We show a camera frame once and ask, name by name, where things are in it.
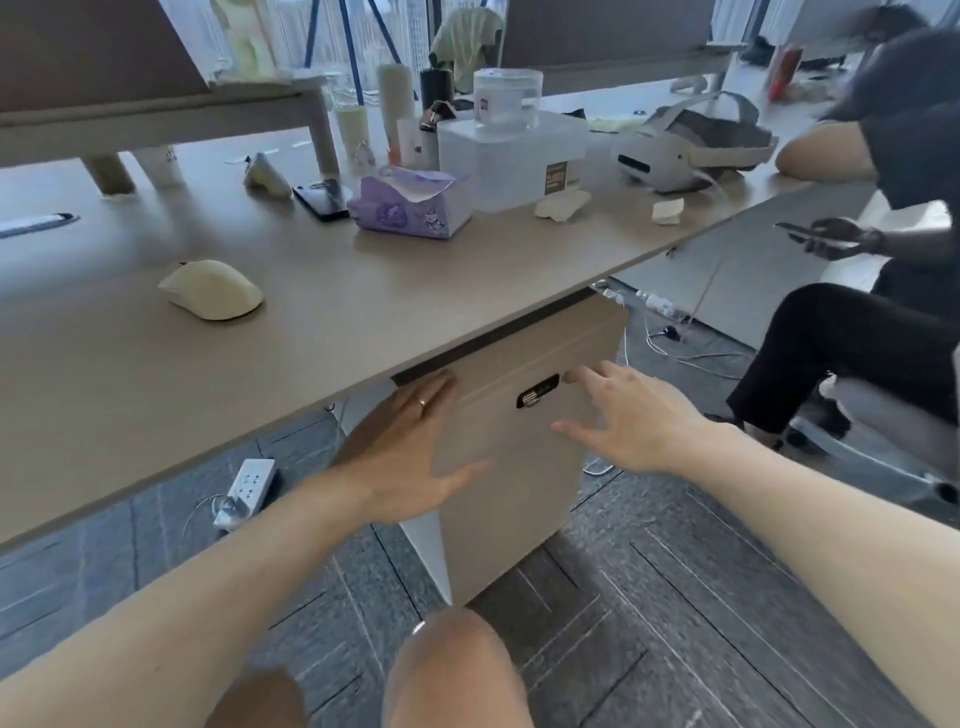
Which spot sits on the white computer mouse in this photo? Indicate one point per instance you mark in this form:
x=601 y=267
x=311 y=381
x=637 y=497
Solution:
x=214 y=289

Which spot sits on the white plastic bottle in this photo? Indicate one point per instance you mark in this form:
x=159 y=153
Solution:
x=352 y=135

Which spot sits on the small white paper wad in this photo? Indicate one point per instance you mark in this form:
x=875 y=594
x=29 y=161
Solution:
x=667 y=211

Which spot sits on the person's left forearm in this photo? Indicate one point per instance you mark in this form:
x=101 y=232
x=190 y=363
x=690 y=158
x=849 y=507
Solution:
x=187 y=600

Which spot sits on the silver pen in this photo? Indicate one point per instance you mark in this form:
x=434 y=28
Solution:
x=37 y=225

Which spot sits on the white VR headset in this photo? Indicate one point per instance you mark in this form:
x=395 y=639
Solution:
x=675 y=150

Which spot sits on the pale green cloth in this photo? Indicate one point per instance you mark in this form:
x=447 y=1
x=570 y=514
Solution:
x=469 y=37

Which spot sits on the person's left thumb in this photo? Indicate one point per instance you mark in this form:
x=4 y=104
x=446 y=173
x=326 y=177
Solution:
x=461 y=475

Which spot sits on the beige desk riser shelf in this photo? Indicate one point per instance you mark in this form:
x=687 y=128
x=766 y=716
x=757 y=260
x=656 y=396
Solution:
x=150 y=112

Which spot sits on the person's right leg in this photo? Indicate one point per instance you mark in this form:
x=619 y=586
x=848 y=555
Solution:
x=457 y=675

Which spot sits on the tall white tube bottle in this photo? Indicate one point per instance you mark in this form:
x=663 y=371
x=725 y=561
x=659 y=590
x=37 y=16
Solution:
x=396 y=112

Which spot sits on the black cabinet lock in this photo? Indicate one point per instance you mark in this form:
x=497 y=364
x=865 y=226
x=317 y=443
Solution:
x=538 y=391

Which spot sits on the person's leg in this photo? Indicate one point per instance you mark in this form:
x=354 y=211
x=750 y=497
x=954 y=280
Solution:
x=457 y=675
x=259 y=701

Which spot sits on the clear round water container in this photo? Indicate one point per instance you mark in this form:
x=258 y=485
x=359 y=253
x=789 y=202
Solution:
x=507 y=97

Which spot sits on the white office chair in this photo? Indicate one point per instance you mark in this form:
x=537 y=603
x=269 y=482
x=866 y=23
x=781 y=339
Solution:
x=892 y=420

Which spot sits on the person's right hand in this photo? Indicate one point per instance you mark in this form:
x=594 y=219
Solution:
x=645 y=427

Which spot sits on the white crumpled paper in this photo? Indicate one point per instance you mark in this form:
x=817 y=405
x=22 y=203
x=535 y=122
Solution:
x=266 y=174

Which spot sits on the black smartphone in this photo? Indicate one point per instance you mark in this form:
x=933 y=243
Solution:
x=322 y=201

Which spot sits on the small white power strip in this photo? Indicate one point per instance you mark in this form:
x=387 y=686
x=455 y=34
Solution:
x=660 y=304

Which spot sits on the translucent white storage box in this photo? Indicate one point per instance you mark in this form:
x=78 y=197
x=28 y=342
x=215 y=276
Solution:
x=510 y=165

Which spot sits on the beige drawer cabinet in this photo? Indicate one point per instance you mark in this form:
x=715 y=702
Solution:
x=517 y=480

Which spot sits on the person's right thumb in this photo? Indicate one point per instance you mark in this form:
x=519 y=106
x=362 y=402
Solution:
x=576 y=430

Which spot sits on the red bottle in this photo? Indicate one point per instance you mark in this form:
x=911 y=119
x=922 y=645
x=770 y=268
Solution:
x=784 y=73

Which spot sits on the person's left hand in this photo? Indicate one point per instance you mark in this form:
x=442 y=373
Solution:
x=390 y=457

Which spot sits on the crumpled white tissue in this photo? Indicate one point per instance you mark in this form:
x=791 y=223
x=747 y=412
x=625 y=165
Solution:
x=562 y=206

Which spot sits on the brown desk partition panel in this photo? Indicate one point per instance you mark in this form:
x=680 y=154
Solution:
x=97 y=52
x=607 y=34

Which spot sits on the black cup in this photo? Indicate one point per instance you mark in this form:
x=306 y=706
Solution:
x=436 y=90

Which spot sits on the purple tissue box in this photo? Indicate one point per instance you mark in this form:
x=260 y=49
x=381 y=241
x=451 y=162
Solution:
x=409 y=202

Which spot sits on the person's right forearm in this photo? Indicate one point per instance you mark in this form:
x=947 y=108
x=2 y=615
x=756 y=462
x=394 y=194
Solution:
x=840 y=540

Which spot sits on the person's left leg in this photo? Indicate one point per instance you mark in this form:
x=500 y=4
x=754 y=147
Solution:
x=259 y=701

